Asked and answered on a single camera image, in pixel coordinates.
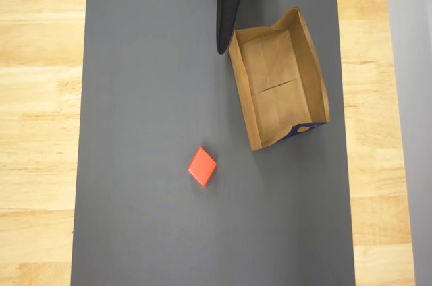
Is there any dark grey work mat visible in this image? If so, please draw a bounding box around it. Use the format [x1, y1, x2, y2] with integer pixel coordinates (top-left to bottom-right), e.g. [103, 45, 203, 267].
[70, 0, 357, 286]

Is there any red square block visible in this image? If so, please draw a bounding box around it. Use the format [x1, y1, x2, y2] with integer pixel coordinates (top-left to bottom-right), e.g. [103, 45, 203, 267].
[187, 146, 217, 188]

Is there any open brown paper bag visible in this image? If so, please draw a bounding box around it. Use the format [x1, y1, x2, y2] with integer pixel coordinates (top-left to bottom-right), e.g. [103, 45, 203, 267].
[228, 5, 331, 152]

